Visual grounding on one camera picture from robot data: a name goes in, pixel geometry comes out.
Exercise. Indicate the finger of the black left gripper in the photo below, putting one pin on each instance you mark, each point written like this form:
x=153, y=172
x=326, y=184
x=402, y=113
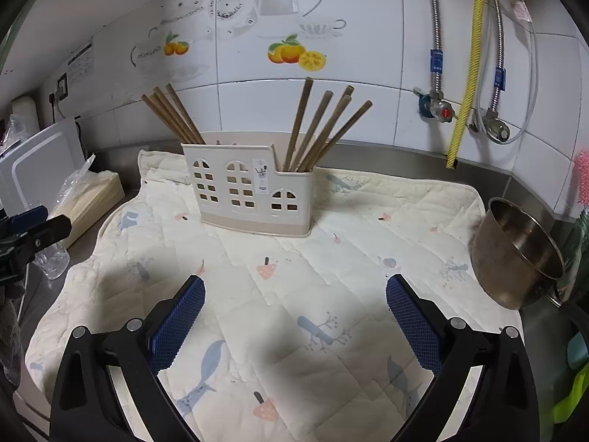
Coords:
x=23, y=235

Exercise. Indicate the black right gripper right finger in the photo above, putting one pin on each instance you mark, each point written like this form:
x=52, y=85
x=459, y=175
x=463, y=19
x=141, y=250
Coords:
x=446, y=347

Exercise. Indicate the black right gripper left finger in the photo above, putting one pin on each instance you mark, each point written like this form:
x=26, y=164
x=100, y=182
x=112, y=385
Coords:
x=144, y=352

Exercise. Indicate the clear plastic bottle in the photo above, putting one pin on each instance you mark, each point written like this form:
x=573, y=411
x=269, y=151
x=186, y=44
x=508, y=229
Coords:
x=53, y=261

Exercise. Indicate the tissue pack in plastic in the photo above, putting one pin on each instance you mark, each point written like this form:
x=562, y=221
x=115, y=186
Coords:
x=85, y=197

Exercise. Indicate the stainless steel pot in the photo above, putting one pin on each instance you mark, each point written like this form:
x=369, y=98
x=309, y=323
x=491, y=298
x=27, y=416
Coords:
x=513, y=257

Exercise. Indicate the white patterned quilted mat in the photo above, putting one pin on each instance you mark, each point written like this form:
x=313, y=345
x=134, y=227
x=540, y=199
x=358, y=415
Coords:
x=296, y=341

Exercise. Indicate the beige plastic utensil holder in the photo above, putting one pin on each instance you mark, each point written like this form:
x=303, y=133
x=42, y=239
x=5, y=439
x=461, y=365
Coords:
x=239, y=184

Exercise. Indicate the silver water valve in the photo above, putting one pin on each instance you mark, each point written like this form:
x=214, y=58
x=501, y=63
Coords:
x=488, y=123

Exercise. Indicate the wall power socket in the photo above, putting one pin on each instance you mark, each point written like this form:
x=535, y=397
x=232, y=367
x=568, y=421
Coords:
x=61, y=90

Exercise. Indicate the red handled water valve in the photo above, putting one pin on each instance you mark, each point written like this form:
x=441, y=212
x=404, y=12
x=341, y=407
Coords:
x=433, y=106

